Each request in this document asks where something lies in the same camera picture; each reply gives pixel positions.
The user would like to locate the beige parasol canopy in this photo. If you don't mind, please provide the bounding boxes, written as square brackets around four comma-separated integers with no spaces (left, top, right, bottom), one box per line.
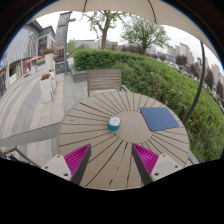
[29,0,218,58]

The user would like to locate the green hedge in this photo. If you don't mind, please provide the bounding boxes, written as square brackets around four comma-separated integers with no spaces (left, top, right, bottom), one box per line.
[72,48,224,164]

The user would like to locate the distant apartment buildings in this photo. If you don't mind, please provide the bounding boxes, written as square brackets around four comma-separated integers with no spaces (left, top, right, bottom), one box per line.
[166,42,224,88]

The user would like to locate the tall grey sign pillar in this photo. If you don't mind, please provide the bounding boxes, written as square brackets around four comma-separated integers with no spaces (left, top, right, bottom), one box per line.
[54,12,73,74]

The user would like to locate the dark curved parasol pole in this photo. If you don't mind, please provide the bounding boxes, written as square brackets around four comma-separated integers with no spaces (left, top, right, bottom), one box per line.
[182,40,207,126]

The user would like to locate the grey shopfront building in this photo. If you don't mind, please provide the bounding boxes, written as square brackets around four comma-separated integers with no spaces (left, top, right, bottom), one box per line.
[0,19,56,98]

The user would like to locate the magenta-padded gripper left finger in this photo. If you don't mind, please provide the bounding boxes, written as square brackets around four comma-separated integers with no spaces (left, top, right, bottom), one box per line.
[41,143,92,186]

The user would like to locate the white flower planter box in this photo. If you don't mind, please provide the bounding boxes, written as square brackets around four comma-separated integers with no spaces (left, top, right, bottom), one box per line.
[39,73,56,104]

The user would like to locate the blue square mouse pad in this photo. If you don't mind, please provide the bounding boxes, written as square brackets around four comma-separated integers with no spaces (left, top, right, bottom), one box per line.
[138,106,180,132]

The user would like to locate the thin sparse tree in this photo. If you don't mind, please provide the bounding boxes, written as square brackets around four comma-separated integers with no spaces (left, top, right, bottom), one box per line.
[81,10,128,51]

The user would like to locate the white and teal computer mouse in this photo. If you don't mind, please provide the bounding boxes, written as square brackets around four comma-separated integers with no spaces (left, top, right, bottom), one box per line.
[107,116,122,132]

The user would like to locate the tall white flower planter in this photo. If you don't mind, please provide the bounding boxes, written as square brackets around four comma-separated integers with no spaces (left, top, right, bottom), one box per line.
[43,48,56,73]

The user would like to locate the wooden slatted chair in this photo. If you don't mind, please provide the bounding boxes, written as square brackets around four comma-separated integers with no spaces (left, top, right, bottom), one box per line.
[86,68,131,98]

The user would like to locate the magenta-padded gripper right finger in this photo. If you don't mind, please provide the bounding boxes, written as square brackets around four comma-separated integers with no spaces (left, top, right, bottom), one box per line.
[131,143,184,186]

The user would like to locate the leafy round tree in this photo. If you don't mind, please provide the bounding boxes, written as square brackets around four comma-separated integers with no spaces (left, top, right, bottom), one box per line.
[120,14,171,54]

